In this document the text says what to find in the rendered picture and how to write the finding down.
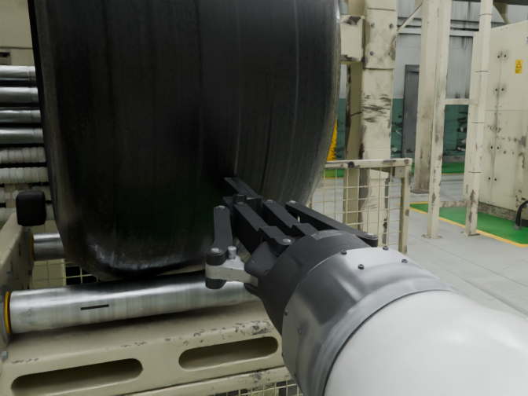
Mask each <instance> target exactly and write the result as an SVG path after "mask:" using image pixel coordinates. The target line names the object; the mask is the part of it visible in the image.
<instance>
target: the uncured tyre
mask: <svg viewBox="0 0 528 396"><path fill-rule="evenodd" d="M27 4H28V12H29V19H30V26H31V40H32V48H33V55H34V62H35V75H36V82H37V89H38V102H39V109H40V116H41V123H42V135H43V141H44V148H45V154H46V166H47V172H48V179H49V189H50V195H51V200H52V206H53V215H54V219H55V222H56V225H57V229H58V232H59V234H60V238H61V241H62V244H63V247H64V251H65V254H66V256H67V259H68V260H69V261H71V262H73V263H74V264H76V265H77V266H79V267H80V268H82V269H83V270H85V271H86V272H87V273H90V274H91V275H93V276H94V277H96V278H97V279H99V280H100V281H114V280H122V279H130V278H137V277H151V276H159V275H166V274H174V273H188V272H193V271H198V270H205V269H206V250H207V249H208V248H209V247H210V246H211V245H212V244H213V243H214V240H213V230H214V208H215V207H217V206H222V199H223V178H235V177H239V178H240V179H241V180H242V181H243V182H244V183H245V184H247V185H248V186H249V187H250V188H251V189H252V190H253V191H255V192H256V193H257V194H258V195H261V196H264V197H265V198H266V199H267V200H273V201H276V202H277V203H278V204H279V205H281V206H282V207H285V203H286V202H288V201H291V200H293V201H295V202H298V203H300V204H302V205H304V206H306V205H307V204H308V203H309V201H310V199H311V197H312V195H313V194H314V192H315V189H316V188H317V185H318V183H319V181H320V179H321V175H322V173H323V170H324V168H325V164H326V161H327V158H328V154H329V150H330V147H331V143H332V138H333V134H334V129H335V124H336V116H337V110H338V103H339V89H340V77H341V29H340V17H339V2H338V0H27Z"/></svg>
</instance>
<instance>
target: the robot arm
mask: <svg viewBox="0 0 528 396"><path fill-rule="evenodd" d="M298 220H299V221H298ZM232 231H233V233H234V234H235V236H236V237H237V238H238V240H239V241H240V242H241V243H242V244H243V245H244V247H245V248H246V249H247V251H248V252H249V253H250V255H251V256H250V258H249V259H248V260H247V261H246V262H245V263H243V262H241V260H240V257H239V256H238V255H236V254H237V249H236V248H235V247H234V246H232V243H233V238H232ZM213 240H214V243H213V244H212V245H211V246H210V247H209V248H208V249H207V250H206V271H205V275H206V277H205V286H206V287H207V288H209V289H219V288H222V287H223V286H224V284H225V283H226V281H228V282H234V281H237V282H242V283H244V287H245V289H246V290H247V291H248V292H249V293H251V294H252V295H255V296H257V297H258V298H260V299H261V300H262V303H263V305H264V307H265V309H266V312H267V314H268V316H269V319H270V320H271V322H272V323H273V325H274V327H275V328H276V330H277V331H278V332H279V334H280V336H281V337H282V342H281V349H282V353H281V356H282V358H283V361H284V364H285V366H286V368H287V370H288V371H289V373H290V374H291V377H292V378H293V380H294V381H295V383H296V384H297V386H298V387H299V389H300V390H301V392H302V394H303V396H528V317H527V318H523V317H520V316H517V315H514V314H511V313H507V312H503V311H499V310H493V309H490V308H488V307H486V306H483V305H480V304H478V303H477V302H475V301H473V300H471V299H470V298H469V297H468V296H467V295H466V294H465V293H463V292H462V291H461V290H460V289H458V288H456V287H455V286H453V285H451V284H449V283H447V282H445V281H443V280H441V279H439V278H438V277H436V276H435V275H434V274H432V273H430V272H429V271H427V270H426V269H424V268H423V267H422V266H420V265H419V264H417V263H416V262H414V261H413V260H412V259H410V258H408V257H407V256H406V255H403V254H402V253H401V252H399V251H395V250H394V249H391V248H389V247H388V246H383V247H378V241H379V237H378V236H377V235H375V234H373V233H367V232H364V231H361V230H358V229H353V228H351V227H349V226H348V225H344V224H343V223H341V222H338V221H336V220H335V219H332V218H329V217H328V216H326V215H324V214H322V213H319V212H317V211H315V210H313V209H310V208H308V207H306V206H304V205H302V204H300V203H298V202H295V201H293V200H291V201H288V202H286V203H285V207H282V206H281V205H279V204H278V203H277V202H276V201H273V200H267V199H266V198H265V197H264V196H261V195H258V194H257V193H256V192H255V191H253V190H252V189H251V188H250V187H249V186H248V185H247V184H245V183H244V182H243V181H242V180H241V179H240V178H239V177H235V178H223V199H222V206H217V207H215V208H214V230H213Z"/></svg>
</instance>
